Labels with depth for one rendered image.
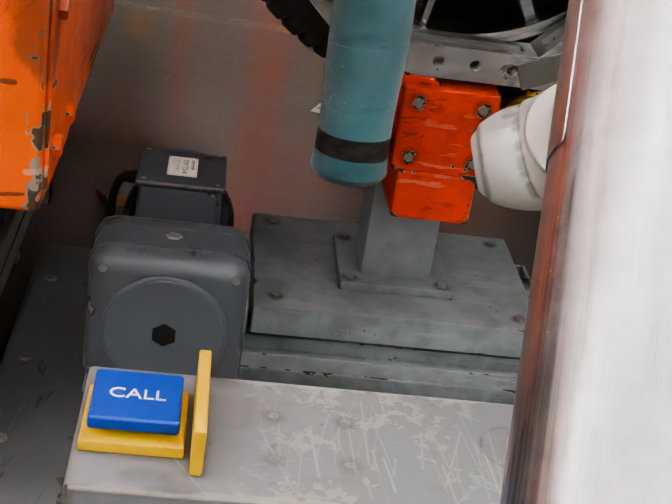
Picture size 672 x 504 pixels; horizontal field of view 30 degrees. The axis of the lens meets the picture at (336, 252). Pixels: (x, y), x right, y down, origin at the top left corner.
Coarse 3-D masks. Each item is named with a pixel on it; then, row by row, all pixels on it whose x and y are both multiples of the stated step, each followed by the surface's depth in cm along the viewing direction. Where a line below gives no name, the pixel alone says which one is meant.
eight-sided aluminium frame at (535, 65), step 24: (312, 0) 144; (432, 48) 148; (456, 48) 148; (480, 48) 149; (504, 48) 153; (528, 48) 152; (552, 48) 149; (432, 72) 149; (456, 72) 149; (480, 72) 149; (504, 72) 150; (528, 72) 149; (552, 72) 150
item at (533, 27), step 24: (432, 0) 156; (456, 0) 170; (480, 0) 170; (504, 0) 168; (528, 0) 157; (552, 0) 161; (432, 24) 158; (456, 24) 159; (480, 24) 160; (504, 24) 159; (528, 24) 156; (552, 24) 156
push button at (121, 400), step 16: (96, 384) 98; (112, 384) 98; (128, 384) 98; (144, 384) 99; (160, 384) 99; (176, 384) 100; (96, 400) 96; (112, 400) 96; (128, 400) 96; (144, 400) 97; (160, 400) 97; (176, 400) 97; (96, 416) 94; (112, 416) 94; (128, 416) 95; (144, 416) 95; (160, 416) 95; (176, 416) 96; (160, 432) 95; (176, 432) 95
